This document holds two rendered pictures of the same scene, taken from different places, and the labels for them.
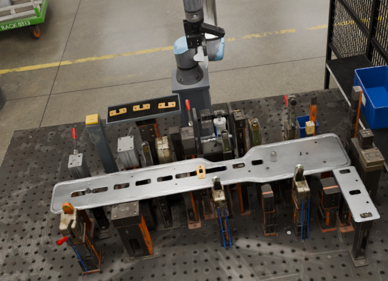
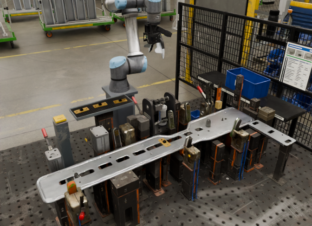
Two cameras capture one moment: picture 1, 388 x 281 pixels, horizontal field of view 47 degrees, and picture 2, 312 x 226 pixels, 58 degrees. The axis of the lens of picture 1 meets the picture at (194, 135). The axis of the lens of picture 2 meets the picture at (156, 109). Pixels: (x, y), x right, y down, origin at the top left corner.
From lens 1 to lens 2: 1.03 m
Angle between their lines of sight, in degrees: 31
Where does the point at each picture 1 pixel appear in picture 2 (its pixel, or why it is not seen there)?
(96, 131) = (64, 129)
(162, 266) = not seen: outside the picture
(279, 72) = not seen: hidden behind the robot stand
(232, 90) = not seen: hidden behind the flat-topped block
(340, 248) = (264, 178)
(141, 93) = (35, 138)
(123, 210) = (122, 178)
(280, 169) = (217, 130)
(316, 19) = (140, 82)
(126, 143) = (99, 131)
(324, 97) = (192, 104)
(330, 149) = (237, 114)
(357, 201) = (276, 135)
